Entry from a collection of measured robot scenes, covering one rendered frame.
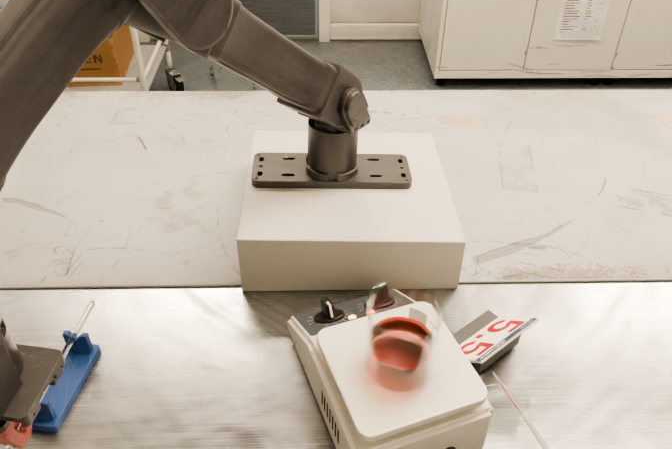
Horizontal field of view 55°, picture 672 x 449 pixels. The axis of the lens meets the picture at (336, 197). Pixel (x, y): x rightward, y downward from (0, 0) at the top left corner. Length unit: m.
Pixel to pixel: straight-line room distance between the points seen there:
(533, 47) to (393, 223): 2.43
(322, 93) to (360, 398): 0.32
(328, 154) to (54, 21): 0.40
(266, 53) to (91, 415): 0.39
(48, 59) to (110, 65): 2.22
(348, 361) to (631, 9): 2.76
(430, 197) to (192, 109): 0.49
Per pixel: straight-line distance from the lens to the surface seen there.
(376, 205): 0.77
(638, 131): 1.17
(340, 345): 0.60
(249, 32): 0.60
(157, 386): 0.70
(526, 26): 3.07
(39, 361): 0.60
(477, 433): 0.62
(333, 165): 0.79
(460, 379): 0.59
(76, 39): 0.49
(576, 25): 3.14
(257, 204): 0.77
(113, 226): 0.90
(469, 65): 3.09
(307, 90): 0.69
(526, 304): 0.79
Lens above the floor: 1.45
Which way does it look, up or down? 38 degrees down
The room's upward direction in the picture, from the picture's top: 1 degrees clockwise
